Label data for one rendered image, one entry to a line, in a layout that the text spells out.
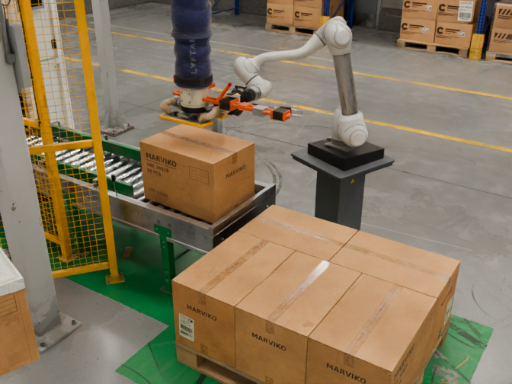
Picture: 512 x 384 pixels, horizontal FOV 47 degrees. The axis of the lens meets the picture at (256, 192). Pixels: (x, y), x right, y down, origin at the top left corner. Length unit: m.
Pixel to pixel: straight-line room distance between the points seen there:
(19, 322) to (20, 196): 0.96
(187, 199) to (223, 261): 0.58
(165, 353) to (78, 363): 0.48
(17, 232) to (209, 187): 1.07
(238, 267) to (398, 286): 0.83
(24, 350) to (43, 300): 1.07
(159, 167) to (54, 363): 1.28
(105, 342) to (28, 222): 0.83
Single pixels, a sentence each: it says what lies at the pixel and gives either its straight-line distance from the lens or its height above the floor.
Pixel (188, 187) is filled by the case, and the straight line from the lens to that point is 3.57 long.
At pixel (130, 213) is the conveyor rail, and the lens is 3.82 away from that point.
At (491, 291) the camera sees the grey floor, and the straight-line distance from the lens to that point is 4.19.
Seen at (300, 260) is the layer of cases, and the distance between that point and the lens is 3.21.
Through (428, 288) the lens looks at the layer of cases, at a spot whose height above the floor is 0.54.
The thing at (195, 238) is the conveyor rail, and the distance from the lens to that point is 3.51.
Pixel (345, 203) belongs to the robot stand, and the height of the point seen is 0.46.
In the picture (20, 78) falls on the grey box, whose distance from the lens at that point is 3.12.
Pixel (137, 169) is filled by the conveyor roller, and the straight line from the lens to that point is 4.34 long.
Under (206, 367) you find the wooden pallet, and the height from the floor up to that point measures 0.02.
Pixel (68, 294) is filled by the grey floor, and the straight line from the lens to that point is 4.06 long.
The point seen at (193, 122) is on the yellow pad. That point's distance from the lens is 3.49.
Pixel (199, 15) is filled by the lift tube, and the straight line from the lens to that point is 3.38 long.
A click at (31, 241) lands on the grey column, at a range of 3.42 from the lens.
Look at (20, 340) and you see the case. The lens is 2.55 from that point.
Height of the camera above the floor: 2.31
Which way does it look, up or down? 27 degrees down
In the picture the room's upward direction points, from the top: straight up
